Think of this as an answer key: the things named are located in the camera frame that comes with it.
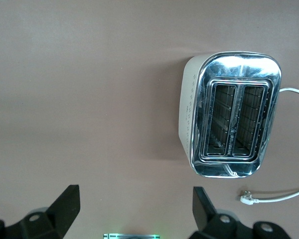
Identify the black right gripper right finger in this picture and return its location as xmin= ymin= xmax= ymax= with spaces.
xmin=190 ymin=187 xmax=290 ymax=239

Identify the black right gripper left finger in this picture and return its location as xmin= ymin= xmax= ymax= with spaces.
xmin=0 ymin=184 xmax=81 ymax=239

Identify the cream and chrome toaster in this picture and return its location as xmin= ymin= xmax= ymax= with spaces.
xmin=178 ymin=51 xmax=283 ymax=180

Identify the brown table cover sheet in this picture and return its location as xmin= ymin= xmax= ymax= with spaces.
xmin=0 ymin=0 xmax=299 ymax=239

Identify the white toaster power cable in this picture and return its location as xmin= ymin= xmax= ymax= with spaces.
xmin=239 ymin=87 xmax=299 ymax=206

